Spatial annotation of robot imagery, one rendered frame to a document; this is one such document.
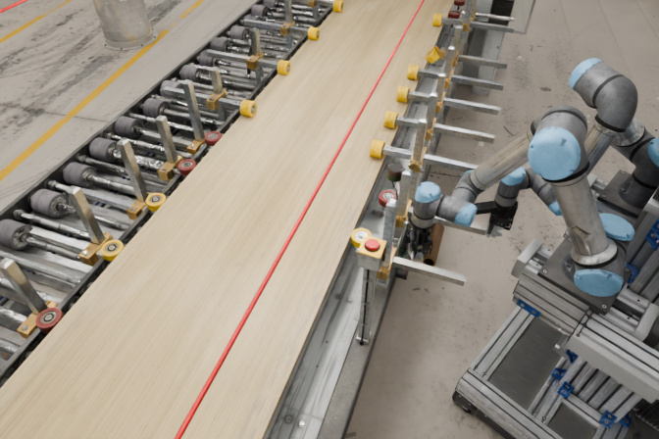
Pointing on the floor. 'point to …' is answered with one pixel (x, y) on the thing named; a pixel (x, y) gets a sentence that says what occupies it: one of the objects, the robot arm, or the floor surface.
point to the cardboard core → (433, 245)
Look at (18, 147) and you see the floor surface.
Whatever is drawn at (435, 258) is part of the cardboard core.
